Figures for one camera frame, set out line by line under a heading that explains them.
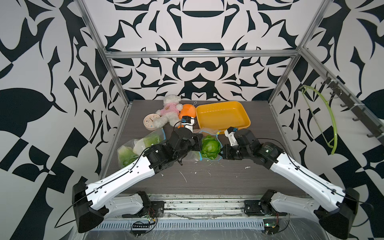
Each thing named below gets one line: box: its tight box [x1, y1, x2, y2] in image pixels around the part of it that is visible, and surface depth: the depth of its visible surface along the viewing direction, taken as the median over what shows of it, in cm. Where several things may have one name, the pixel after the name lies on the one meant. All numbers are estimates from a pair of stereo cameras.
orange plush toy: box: [178, 104, 197, 120], surface depth 107 cm
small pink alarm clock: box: [143, 113, 161, 131], surface depth 107 cm
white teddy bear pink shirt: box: [153, 94, 183, 129], surface depth 107 cm
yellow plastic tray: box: [196, 101, 251, 135], surface depth 113 cm
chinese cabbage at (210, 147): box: [200, 135, 221, 160], surface depth 74 cm
